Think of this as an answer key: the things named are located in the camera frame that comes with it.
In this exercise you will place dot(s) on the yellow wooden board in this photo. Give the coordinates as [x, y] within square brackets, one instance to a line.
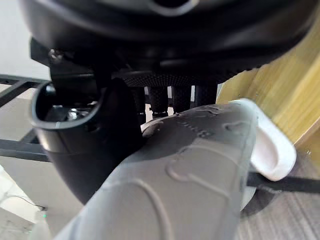
[287, 100]

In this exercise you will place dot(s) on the black metal shoe rack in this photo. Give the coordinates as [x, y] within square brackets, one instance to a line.
[17, 150]

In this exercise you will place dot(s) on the white rubber slipper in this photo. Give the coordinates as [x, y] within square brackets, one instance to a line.
[272, 150]

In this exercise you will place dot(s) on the white device with green light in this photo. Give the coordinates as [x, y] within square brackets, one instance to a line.
[15, 207]

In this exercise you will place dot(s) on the grey rubber slipper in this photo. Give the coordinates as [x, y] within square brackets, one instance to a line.
[175, 187]

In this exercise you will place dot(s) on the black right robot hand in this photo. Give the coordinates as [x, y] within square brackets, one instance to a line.
[160, 37]

